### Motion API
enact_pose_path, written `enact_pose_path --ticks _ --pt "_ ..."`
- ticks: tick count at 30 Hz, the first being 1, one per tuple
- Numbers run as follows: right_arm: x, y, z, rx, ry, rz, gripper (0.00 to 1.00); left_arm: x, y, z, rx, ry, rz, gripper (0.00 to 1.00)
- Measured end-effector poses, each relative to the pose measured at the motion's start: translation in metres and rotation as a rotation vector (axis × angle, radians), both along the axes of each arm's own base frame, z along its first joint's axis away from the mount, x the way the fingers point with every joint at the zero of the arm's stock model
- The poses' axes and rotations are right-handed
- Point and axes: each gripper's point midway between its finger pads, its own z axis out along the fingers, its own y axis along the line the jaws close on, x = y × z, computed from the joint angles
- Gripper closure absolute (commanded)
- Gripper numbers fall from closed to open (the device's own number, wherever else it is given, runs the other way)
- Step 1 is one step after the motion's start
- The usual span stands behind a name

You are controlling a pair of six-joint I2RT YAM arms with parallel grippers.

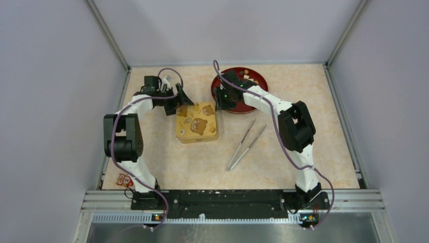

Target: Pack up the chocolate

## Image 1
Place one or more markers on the red round tray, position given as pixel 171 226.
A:
pixel 252 75

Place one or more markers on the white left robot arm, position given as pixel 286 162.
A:
pixel 123 140

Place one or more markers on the orange owl sticker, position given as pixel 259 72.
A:
pixel 124 180

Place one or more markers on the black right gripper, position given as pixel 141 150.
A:
pixel 220 104

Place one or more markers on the white cable duct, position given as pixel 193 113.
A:
pixel 148 218

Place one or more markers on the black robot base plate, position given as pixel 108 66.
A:
pixel 228 204

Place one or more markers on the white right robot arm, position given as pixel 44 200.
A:
pixel 292 122

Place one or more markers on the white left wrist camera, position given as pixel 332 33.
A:
pixel 165 85

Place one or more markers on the gold box lid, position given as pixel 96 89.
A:
pixel 197 120

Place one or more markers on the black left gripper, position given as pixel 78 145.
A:
pixel 181 99

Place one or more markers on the gold chocolate box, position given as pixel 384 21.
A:
pixel 197 139

